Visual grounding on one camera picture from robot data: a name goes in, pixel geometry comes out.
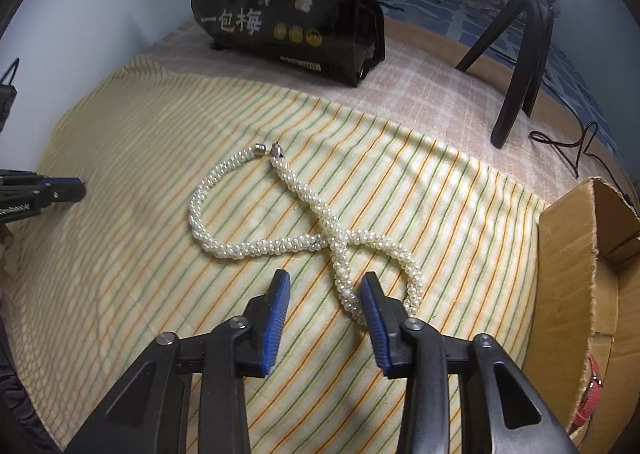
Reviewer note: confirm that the black tripod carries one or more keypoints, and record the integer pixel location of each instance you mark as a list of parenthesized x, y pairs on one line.
[(520, 84)]

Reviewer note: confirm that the pink plaid bed sheet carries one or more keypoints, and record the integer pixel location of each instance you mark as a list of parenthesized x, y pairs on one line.
[(425, 99)]

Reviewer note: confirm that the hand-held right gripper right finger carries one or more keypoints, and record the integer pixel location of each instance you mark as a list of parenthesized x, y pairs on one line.
[(375, 324)]

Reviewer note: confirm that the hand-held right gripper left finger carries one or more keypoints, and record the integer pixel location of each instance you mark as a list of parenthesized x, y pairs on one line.
[(275, 324)]

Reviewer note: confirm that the cardboard box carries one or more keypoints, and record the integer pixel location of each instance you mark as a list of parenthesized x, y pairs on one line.
[(565, 284)]

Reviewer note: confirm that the yellow striped cloth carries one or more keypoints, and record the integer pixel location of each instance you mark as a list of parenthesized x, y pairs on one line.
[(150, 294)]

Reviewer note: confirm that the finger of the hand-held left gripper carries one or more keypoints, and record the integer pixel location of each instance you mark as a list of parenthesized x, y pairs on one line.
[(65, 188)]

